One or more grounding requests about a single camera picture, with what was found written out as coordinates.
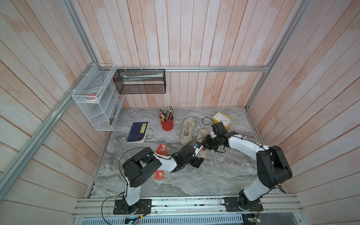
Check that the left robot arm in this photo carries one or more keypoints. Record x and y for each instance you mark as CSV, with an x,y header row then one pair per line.
x,y
140,167

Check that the white wire wall shelf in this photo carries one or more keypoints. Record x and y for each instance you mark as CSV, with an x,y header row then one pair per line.
x,y
102,115

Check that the black mesh wall basket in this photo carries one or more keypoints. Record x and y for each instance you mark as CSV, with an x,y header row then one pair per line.
x,y
140,81

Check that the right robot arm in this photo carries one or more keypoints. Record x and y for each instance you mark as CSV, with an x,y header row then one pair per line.
x,y
272,166

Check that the pens and pencils bunch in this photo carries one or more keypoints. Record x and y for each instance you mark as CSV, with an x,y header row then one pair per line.
x,y
166,115

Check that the dark blue book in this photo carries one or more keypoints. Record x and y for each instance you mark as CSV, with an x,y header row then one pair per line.
x,y
137,132

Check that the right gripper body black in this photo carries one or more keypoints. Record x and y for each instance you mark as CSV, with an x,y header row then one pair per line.
x,y
211,143

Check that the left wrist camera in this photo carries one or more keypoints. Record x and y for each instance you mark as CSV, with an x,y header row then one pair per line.
x,y
198,150

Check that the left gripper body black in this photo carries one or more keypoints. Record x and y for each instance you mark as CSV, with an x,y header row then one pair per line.
x,y
194,161

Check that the tape roll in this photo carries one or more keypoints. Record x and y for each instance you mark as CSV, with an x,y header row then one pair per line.
x,y
93,95

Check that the yellow alarm clock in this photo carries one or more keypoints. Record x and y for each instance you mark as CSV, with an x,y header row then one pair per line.
x,y
220,117

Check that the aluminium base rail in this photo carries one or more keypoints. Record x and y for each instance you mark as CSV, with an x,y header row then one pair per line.
x,y
187,205

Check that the beige sneaker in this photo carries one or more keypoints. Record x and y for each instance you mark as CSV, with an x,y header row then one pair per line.
x,y
202,133
187,130

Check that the red pen cup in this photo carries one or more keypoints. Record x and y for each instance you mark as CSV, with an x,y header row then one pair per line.
x,y
167,125

